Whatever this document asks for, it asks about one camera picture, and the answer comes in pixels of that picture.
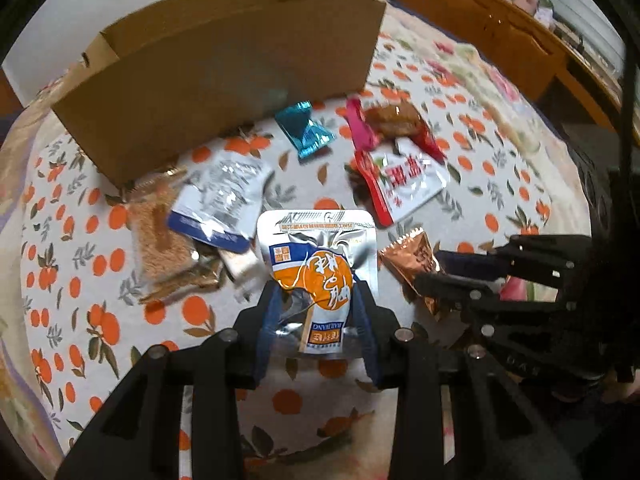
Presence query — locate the copper foil snack packet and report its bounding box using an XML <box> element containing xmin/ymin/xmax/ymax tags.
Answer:
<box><xmin>378</xmin><ymin>227</ymin><xmax>448</xmax><ymax>322</ymax></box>

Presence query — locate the silver blue snack packet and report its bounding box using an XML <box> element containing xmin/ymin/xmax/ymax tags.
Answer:
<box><xmin>167</xmin><ymin>157</ymin><xmax>275</xmax><ymax>253</ymax></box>

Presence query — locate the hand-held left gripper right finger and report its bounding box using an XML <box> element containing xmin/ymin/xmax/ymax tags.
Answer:
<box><xmin>350</xmin><ymin>277</ymin><xmax>583</xmax><ymax>480</ymax></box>

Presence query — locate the orange fruit print blanket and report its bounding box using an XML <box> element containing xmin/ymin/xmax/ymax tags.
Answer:
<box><xmin>0</xmin><ymin>0</ymin><xmax>601</xmax><ymax>480</ymax></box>

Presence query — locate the wooden cabinet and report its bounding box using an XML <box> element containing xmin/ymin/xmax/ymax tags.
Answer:
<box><xmin>356</xmin><ymin>0</ymin><xmax>640</xmax><ymax>141</ymax></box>

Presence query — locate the pale floral quilt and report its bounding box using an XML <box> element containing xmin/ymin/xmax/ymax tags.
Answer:
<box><xmin>430</xmin><ymin>42</ymin><xmax>556</xmax><ymax>153</ymax></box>

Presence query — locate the red packet of brown meat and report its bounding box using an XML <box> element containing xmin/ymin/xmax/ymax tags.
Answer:
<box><xmin>345</xmin><ymin>97</ymin><xmax>447</xmax><ymax>163</ymax></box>

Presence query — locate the blue candy wrapper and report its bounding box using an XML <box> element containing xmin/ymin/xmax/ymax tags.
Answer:
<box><xmin>274</xmin><ymin>101</ymin><xmax>336</xmax><ymax>161</ymax></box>

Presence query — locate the small white snack packet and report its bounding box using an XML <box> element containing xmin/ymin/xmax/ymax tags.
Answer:
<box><xmin>220</xmin><ymin>249</ymin><xmax>258</xmax><ymax>282</ymax></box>

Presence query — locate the clear packet of brown crumbs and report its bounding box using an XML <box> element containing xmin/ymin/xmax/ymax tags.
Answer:
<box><xmin>125</xmin><ymin>170</ymin><xmax>198</xmax><ymax>281</ymax></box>

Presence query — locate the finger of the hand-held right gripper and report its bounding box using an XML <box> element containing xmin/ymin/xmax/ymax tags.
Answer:
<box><xmin>436</xmin><ymin>234</ymin><xmax>597</xmax><ymax>292</ymax></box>
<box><xmin>414</xmin><ymin>272</ymin><xmax>603</xmax><ymax>378</ymax></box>

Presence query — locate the white red snack packet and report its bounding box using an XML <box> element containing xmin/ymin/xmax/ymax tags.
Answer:
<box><xmin>347</xmin><ymin>140</ymin><xmax>449</xmax><ymax>227</ymax></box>

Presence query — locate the brown cardboard box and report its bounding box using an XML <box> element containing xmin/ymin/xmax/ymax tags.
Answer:
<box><xmin>52</xmin><ymin>0</ymin><xmax>387</xmax><ymax>188</ymax></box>

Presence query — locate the silver orange snack packet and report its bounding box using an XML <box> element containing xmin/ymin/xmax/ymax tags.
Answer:
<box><xmin>256</xmin><ymin>208</ymin><xmax>377</xmax><ymax>358</ymax></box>

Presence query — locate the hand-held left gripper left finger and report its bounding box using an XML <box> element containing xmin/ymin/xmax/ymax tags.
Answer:
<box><xmin>54</xmin><ymin>280</ymin><xmax>283</xmax><ymax>480</ymax></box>

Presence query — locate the golden dried fish packet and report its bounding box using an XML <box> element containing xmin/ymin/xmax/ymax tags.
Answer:
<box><xmin>140</xmin><ymin>255</ymin><xmax>226</xmax><ymax>303</ymax></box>

